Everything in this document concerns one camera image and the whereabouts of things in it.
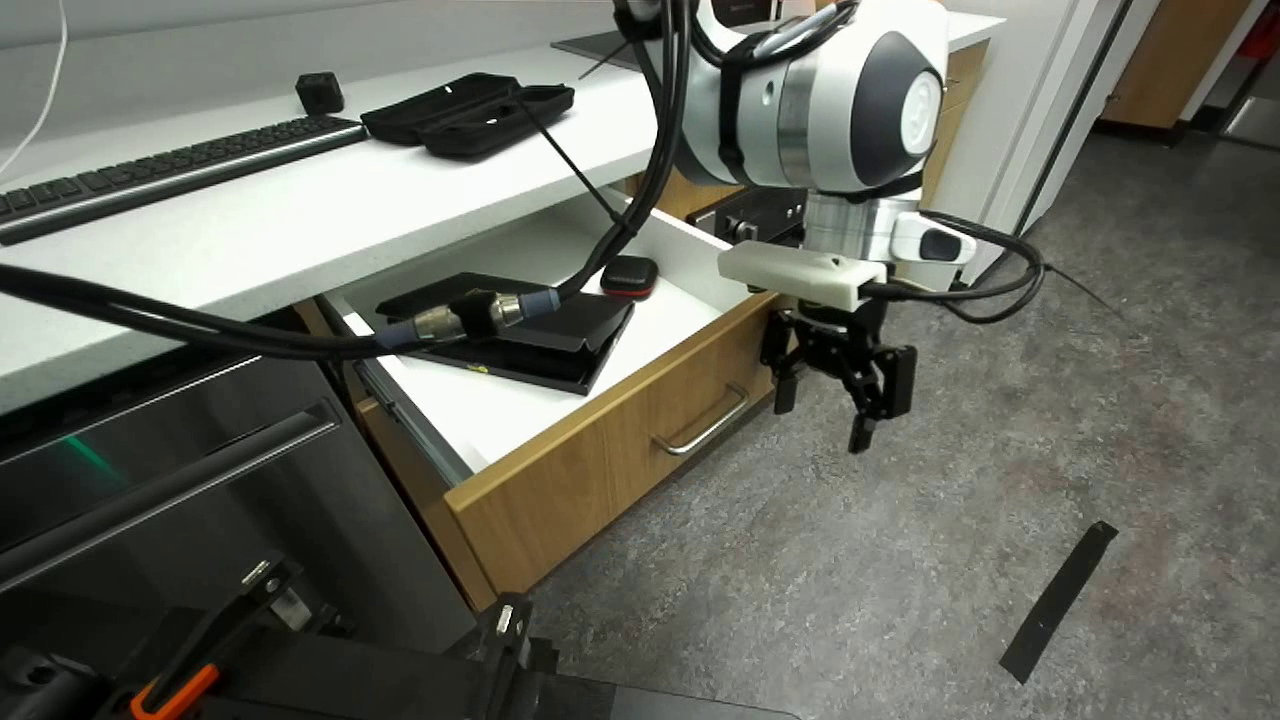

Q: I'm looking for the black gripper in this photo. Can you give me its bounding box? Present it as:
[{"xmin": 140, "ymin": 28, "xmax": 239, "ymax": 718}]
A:
[{"xmin": 760, "ymin": 296, "xmax": 923, "ymax": 458}]

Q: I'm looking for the white drawer with wooden front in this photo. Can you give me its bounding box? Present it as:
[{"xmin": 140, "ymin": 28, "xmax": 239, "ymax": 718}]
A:
[{"xmin": 315, "ymin": 192, "xmax": 791, "ymax": 601}]

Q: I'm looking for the open black foam case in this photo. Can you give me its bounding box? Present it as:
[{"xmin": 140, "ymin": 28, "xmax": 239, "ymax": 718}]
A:
[{"xmin": 357, "ymin": 68, "xmax": 579, "ymax": 167}]

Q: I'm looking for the small black and red device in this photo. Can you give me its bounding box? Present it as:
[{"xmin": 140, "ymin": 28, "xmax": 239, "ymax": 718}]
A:
[{"xmin": 598, "ymin": 251, "xmax": 663, "ymax": 305}]

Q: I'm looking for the black box with yellow logo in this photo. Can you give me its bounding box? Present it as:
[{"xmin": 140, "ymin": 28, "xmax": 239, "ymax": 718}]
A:
[{"xmin": 374, "ymin": 270, "xmax": 635, "ymax": 400}]

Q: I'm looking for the long black tape strip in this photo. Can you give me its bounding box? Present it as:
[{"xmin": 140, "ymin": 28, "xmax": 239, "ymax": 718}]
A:
[{"xmin": 996, "ymin": 518, "xmax": 1122, "ymax": 688}]

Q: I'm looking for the white door panel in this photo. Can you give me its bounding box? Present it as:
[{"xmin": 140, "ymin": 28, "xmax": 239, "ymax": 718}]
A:
[{"xmin": 951, "ymin": 0, "xmax": 1167, "ymax": 291}]

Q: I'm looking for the wooden base cabinet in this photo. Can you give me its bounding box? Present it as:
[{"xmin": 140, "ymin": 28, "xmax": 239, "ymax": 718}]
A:
[{"xmin": 292, "ymin": 35, "xmax": 1004, "ymax": 616}]

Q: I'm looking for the wooden background cabinet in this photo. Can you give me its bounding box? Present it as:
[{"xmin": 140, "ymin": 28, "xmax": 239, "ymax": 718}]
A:
[{"xmin": 1095, "ymin": 0, "xmax": 1274, "ymax": 137}]

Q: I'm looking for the black stand with orange clamp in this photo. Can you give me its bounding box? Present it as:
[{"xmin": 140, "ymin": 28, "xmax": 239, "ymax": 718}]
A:
[{"xmin": 0, "ymin": 558, "xmax": 803, "ymax": 720}]

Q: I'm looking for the small black cube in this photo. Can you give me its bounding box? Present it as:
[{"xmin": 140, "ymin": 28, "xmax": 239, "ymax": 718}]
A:
[{"xmin": 292, "ymin": 68, "xmax": 347, "ymax": 119}]

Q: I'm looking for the grey wrist camera bar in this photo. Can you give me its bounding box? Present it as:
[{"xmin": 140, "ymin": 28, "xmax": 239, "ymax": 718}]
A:
[{"xmin": 715, "ymin": 238, "xmax": 894, "ymax": 309}]

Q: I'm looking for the silver drawer handle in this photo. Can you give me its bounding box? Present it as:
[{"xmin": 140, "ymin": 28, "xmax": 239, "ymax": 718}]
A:
[{"xmin": 649, "ymin": 380, "xmax": 754, "ymax": 462}]

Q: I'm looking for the black looped gripper cable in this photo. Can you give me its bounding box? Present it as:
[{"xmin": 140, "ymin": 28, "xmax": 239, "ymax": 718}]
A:
[{"xmin": 861, "ymin": 204, "xmax": 1053, "ymax": 331}]

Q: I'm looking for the black cable hanging from arm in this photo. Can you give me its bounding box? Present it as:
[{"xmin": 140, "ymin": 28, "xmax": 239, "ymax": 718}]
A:
[{"xmin": 552, "ymin": 0, "xmax": 699, "ymax": 302}]

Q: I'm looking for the thick black cable with connector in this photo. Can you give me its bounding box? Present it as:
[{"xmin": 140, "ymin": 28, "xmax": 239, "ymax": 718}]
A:
[{"xmin": 0, "ymin": 255, "xmax": 570, "ymax": 369}]

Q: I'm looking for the black appliance with bar handle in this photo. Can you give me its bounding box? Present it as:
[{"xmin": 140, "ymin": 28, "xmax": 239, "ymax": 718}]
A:
[{"xmin": 0, "ymin": 351, "xmax": 478, "ymax": 672}]

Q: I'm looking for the black perforated rail strip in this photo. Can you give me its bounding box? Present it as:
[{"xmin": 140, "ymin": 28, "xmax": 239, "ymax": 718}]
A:
[{"xmin": 0, "ymin": 111, "xmax": 374, "ymax": 249}]

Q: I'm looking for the thin white cable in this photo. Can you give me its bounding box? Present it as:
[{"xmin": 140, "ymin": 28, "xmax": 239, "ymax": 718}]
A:
[{"xmin": 0, "ymin": 0, "xmax": 74, "ymax": 185}]

